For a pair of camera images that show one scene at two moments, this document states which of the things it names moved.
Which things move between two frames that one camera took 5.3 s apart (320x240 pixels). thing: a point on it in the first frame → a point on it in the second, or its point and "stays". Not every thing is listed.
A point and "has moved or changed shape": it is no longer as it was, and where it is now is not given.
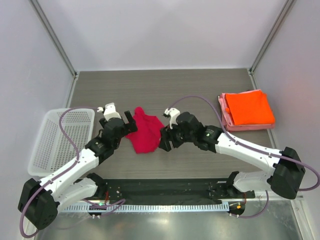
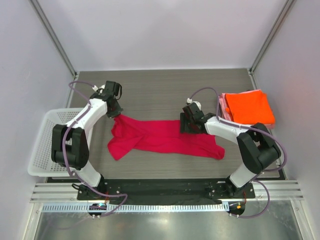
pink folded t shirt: (230, 125) stays
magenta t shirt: (146, 139) has moved or changed shape
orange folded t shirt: (249, 108) stays
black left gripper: (132, 126) → (116, 112)
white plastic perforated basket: (53, 151) stays
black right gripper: (166, 132) → (183, 126)
